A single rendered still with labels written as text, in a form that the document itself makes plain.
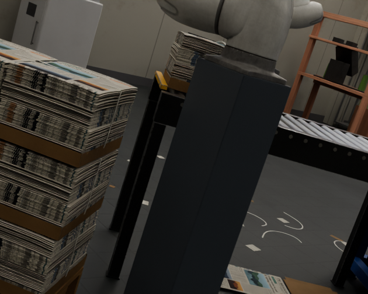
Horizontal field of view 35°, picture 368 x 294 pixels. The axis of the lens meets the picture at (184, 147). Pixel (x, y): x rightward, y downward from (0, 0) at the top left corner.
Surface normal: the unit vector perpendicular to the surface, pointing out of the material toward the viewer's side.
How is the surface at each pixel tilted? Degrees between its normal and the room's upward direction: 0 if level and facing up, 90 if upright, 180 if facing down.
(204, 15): 117
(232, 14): 94
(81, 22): 90
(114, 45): 90
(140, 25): 90
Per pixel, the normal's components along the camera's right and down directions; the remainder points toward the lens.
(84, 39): 0.63, 0.36
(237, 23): -0.46, 0.20
